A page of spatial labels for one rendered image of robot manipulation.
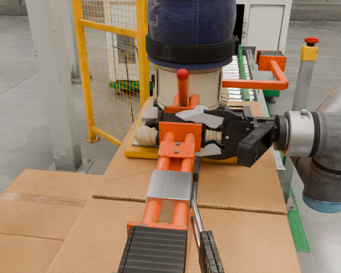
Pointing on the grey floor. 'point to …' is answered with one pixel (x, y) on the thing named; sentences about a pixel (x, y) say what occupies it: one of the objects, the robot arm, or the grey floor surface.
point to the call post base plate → (290, 203)
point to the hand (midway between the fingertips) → (181, 133)
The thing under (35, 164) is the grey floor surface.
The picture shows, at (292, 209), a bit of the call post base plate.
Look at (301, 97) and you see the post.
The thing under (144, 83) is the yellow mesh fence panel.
